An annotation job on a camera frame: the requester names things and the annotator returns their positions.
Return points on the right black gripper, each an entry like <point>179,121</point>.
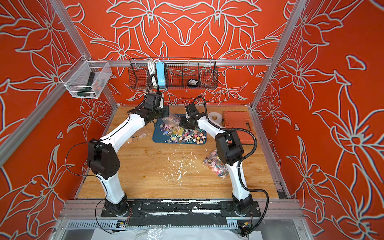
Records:
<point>186,122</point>

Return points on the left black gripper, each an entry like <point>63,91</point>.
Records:
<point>166,110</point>

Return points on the candy ziploc bag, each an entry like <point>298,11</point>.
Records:
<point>140,135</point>
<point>216,165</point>
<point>171,127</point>

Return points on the dark teal tray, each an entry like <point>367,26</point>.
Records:
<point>159,138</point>

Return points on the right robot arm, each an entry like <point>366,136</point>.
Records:
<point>230,152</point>

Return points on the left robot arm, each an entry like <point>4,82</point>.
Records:
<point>102,154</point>

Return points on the poured candy pile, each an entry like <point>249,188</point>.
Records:
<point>186,135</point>

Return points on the white tape roll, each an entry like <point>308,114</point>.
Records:
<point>216,118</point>

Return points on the light blue box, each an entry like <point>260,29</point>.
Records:
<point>161,72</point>

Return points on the orange tool case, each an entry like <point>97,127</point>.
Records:
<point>239,120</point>

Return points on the green black tool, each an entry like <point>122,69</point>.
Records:
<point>86,91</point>

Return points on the clear plastic bin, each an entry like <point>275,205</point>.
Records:
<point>77,76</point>

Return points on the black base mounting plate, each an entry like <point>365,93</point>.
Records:
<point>182,213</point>

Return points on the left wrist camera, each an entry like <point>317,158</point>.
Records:
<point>154,101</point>

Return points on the black wire basket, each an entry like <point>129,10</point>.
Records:
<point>143,72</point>

